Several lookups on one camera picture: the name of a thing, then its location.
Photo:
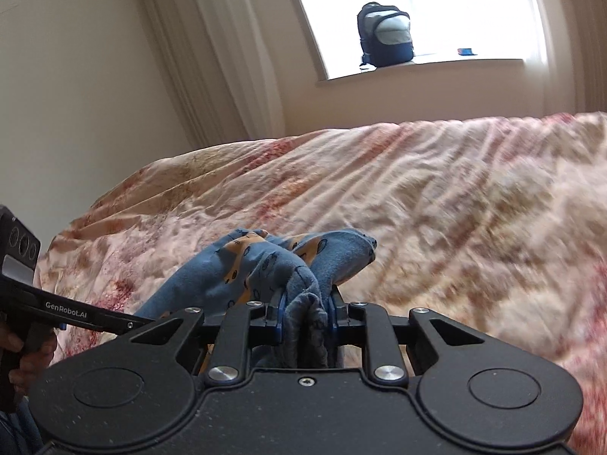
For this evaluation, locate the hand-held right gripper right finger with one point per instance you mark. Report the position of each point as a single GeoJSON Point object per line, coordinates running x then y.
{"type": "Point", "coordinates": [333, 317]}

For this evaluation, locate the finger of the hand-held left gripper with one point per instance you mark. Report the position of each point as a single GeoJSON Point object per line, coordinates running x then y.
{"type": "Point", "coordinates": [135, 323]}

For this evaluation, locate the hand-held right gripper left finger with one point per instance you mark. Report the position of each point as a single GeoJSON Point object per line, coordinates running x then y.
{"type": "Point", "coordinates": [280, 315]}

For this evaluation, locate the blue printed pants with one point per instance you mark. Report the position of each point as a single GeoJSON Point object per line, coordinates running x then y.
{"type": "Point", "coordinates": [246, 265]}

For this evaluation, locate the person's left hand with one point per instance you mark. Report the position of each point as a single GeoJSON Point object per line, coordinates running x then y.
{"type": "Point", "coordinates": [31, 362]}

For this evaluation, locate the person's blue jeans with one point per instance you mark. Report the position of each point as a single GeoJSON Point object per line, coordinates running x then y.
{"type": "Point", "coordinates": [16, 431]}

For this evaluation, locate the pink floral blanket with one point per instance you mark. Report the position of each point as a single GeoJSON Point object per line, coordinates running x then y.
{"type": "Point", "coordinates": [427, 199]}

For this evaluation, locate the cream curtain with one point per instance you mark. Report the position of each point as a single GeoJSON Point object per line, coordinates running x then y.
{"type": "Point", "coordinates": [578, 33]}
{"type": "Point", "coordinates": [213, 47]}

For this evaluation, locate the dark blue backpack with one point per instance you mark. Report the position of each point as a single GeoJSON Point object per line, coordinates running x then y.
{"type": "Point", "coordinates": [385, 33]}

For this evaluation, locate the small blue object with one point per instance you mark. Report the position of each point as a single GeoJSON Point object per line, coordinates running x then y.
{"type": "Point", "coordinates": [466, 50]}

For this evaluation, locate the bright window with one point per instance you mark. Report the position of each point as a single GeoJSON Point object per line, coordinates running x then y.
{"type": "Point", "coordinates": [450, 4]}

